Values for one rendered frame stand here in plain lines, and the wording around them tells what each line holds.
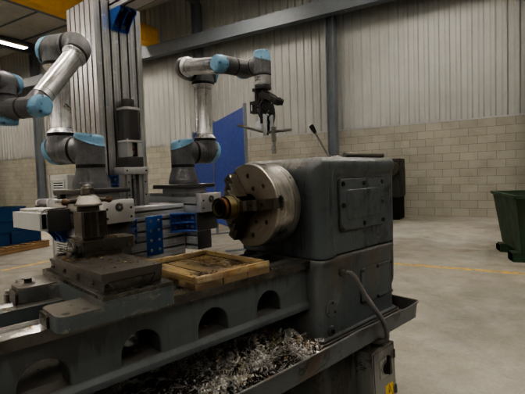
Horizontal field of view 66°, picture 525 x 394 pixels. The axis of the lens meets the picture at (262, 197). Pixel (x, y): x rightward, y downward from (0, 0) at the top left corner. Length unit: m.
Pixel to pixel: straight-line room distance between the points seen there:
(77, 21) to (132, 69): 0.32
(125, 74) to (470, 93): 10.16
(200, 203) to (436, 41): 10.49
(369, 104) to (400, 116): 0.93
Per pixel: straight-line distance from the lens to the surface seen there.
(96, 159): 1.79
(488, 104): 11.57
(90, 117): 2.11
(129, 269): 1.08
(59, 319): 1.02
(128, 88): 2.15
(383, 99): 11.96
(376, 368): 1.90
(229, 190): 1.51
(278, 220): 1.45
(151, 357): 1.22
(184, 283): 1.26
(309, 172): 1.53
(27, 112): 1.65
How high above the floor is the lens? 1.19
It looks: 3 degrees down
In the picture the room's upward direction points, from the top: 2 degrees counter-clockwise
